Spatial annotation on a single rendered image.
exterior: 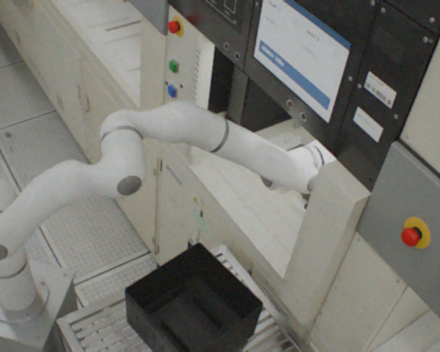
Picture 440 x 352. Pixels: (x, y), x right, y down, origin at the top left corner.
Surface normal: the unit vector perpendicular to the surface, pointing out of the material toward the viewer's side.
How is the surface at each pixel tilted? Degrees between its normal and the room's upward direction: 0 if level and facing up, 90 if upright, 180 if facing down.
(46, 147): 0
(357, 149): 90
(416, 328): 0
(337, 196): 90
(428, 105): 90
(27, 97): 0
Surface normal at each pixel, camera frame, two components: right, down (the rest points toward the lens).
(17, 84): 0.10, -0.69
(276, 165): -0.13, 0.07
